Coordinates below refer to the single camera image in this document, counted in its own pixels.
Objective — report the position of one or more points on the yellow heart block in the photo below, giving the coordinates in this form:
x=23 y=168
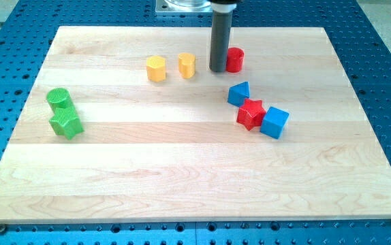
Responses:
x=187 y=64

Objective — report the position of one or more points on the yellow hexagon block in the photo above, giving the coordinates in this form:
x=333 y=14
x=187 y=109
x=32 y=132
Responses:
x=156 y=68

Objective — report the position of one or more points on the blue triangle block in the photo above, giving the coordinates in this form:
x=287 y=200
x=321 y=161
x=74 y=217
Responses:
x=238 y=93

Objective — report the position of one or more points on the red star block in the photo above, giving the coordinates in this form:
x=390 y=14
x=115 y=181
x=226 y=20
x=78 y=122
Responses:
x=251 y=113

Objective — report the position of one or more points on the light wooden board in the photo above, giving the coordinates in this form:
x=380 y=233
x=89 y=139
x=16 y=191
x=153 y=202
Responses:
x=172 y=150

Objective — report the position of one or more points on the red cylinder block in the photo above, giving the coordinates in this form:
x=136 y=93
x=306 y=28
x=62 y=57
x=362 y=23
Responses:
x=235 y=57

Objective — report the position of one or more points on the blue cube block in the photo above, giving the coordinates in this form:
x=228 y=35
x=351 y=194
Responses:
x=274 y=122

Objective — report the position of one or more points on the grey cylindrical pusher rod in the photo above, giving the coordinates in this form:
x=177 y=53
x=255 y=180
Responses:
x=220 y=33

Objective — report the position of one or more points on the green star block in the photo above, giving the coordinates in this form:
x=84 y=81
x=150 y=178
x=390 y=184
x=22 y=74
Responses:
x=66 y=122

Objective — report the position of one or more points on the green cylinder block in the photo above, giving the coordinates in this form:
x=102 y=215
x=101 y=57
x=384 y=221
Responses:
x=59 y=98

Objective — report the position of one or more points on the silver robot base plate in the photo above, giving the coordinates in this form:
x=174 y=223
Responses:
x=182 y=6

